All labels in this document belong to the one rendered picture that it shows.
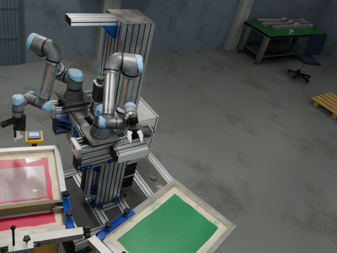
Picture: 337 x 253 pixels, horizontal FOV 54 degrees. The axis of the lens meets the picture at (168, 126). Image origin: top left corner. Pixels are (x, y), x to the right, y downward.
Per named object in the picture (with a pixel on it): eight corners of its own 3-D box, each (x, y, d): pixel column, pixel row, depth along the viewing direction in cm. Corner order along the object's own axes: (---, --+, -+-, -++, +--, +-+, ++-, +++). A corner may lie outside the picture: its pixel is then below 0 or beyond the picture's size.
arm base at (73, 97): (78, 90, 281) (79, 80, 275) (86, 100, 272) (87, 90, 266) (61, 93, 272) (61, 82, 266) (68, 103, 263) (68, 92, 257)
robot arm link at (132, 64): (110, 117, 243) (120, 48, 212) (130, 119, 247) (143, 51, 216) (110, 127, 234) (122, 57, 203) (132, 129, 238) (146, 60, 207)
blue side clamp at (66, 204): (60, 197, 229) (60, 190, 225) (67, 196, 231) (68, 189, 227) (65, 234, 208) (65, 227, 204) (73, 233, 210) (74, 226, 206)
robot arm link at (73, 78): (76, 92, 260) (77, 77, 253) (61, 86, 263) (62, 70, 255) (85, 86, 270) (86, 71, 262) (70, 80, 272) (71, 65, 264)
